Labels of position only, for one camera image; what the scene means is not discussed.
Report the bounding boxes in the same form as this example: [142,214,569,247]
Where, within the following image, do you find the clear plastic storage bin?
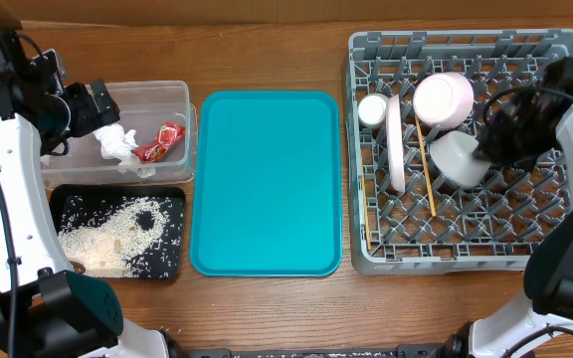
[42,81,198,190]

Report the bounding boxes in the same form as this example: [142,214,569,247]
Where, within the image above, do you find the red foil snack wrapper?
[131,121,186,164]

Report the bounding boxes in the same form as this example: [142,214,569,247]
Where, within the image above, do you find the teal serving tray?
[189,90,342,277]

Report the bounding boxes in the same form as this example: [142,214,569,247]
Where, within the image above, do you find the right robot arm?
[430,58,573,357]

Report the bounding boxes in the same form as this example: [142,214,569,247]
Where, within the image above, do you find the grey bowl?
[429,131,490,188]

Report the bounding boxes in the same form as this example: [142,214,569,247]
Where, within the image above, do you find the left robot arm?
[0,30,182,357]

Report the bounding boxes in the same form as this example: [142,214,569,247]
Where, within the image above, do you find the large white plate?
[386,95,406,193]

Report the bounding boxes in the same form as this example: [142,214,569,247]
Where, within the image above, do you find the small pink bowl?
[412,72,475,130]

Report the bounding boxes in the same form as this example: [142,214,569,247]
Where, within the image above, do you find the black plastic tray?
[47,184,188,280]

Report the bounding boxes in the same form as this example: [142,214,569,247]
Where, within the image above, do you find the rice and food scraps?
[57,195,184,279]

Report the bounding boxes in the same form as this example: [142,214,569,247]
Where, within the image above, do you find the grey dishwasher rack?
[344,29,573,274]

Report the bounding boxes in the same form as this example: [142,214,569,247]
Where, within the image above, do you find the white napkin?
[93,123,155,179]

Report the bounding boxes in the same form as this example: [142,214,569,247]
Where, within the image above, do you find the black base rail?
[172,343,462,358]

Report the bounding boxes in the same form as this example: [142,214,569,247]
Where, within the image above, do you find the cream ceramic cup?
[357,93,388,129]

